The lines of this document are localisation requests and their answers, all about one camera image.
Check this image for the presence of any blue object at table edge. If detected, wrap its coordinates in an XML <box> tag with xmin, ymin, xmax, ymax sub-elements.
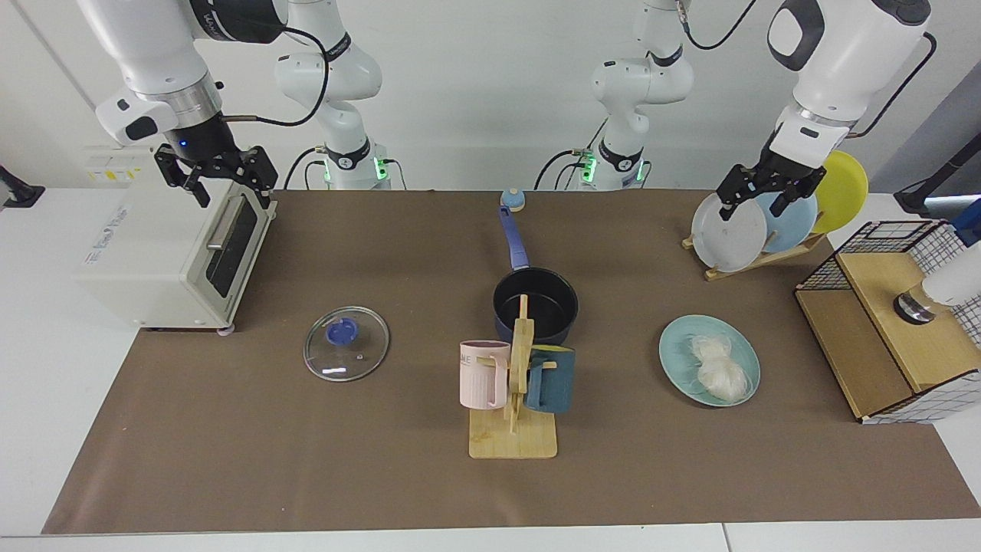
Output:
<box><xmin>950</xmin><ymin>198</ymin><xmax>981</xmax><ymax>248</ymax></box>

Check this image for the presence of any white vermicelli bundle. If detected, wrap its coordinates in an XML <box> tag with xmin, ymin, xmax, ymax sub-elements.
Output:
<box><xmin>690</xmin><ymin>334</ymin><xmax>750</xmax><ymax>404</ymax></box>

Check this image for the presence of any yellow plate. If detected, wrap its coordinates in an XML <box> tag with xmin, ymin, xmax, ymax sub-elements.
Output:
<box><xmin>812</xmin><ymin>149</ymin><xmax>869</xmax><ymax>235</ymax></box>

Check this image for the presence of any brown table cloth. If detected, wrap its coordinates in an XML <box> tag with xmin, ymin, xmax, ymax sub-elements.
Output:
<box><xmin>42</xmin><ymin>189</ymin><xmax>981</xmax><ymax>535</ymax></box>

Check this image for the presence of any black clamp mount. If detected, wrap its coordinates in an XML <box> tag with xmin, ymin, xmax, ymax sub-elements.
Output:
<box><xmin>0</xmin><ymin>165</ymin><xmax>45</xmax><ymax>209</ymax></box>

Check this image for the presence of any pale toaster oven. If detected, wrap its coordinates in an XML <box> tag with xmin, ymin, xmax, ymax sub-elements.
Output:
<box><xmin>73</xmin><ymin>146</ymin><xmax>278</xmax><ymax>337</ymax></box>

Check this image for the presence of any black pot with blue handle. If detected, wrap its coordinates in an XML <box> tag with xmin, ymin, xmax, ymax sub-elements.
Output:
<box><xmin>493</xmin><ymin>205</ymin><xmax>580</xmax><ymax>347</ymax></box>

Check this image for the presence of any glass lid with blue knob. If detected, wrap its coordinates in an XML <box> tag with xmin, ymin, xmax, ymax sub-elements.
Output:
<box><xmin>303</xmin><ymin>306</ymin><xmax>390</xmax><ymax>383</ymax></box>

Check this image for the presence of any teal plate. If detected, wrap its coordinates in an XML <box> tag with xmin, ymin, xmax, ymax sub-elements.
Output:
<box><xmin>659</xmin><ymin>314</ymin><xmax>761</xmax><ymax>408</ymax></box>

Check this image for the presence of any light blue plate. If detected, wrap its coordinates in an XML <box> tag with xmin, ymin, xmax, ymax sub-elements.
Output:
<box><xmin>755</xmin><ymin>188</ymin><xmax>819</xmax><ymax>255</ymax></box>

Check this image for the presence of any wire basket with wooden floor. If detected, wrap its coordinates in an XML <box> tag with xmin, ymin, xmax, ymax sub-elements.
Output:
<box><xmin>794</xmin><ymin>220</ymin><xmax>981</xmax><ymax>425</ymax></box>

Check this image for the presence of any white cylinder with silver end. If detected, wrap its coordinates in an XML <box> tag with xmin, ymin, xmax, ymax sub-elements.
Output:
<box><xmin>893</xmin><ymin>261</ymin><xmax>981</xmax><ymax>326</ymax></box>

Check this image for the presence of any dark blue cup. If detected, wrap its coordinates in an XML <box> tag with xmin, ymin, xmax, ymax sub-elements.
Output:
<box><xmin>526</xmin><ymin>345</ymin><xmax>576</xmax><ymax>415</ymax></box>

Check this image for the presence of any grey plate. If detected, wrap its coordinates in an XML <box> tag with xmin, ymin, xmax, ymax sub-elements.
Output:
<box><xmin>691</xmin><ymin>192</ymin><xmax>768</xmax><ymax>273</ymax></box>

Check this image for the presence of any wooden cup stand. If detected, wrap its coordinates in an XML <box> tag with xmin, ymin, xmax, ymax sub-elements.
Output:
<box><xmin>468</xmin><ymin>294</ymin><xmax>559</xmax><ymax>460</ymax></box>

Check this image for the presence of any black base cable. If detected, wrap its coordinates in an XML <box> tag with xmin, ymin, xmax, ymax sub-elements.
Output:
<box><xmin>534</xmin><ymin>146</ymin><xmax>595</xmax><ymax>191</ymax></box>
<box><xmin>284</xmin><ymin>146</ymin><xmax>329</xmax><ymax>191</ymax></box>

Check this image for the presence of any wooden plate rack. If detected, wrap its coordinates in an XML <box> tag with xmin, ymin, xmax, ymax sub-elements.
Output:
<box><xmin>681</xmin><ymin>230</ymin><xmax>828</xmax><ymax>282</ymax></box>

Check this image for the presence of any pink ribbed cup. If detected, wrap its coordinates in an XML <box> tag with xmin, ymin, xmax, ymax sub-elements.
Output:
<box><xmin>459</xmin><ymin>340</ymin><xmax>511</xmax><ymax>410</ymax></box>

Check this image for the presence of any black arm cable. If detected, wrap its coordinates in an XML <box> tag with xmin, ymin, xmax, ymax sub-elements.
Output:
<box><xmin>677</xmin><ymin>0</ymin><xmax>937</xmax><ymax>139</ymax></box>
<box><xmin>222</xmin><ymin>27</ymin><xmax>332</xmax><ymax>128</ymax></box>

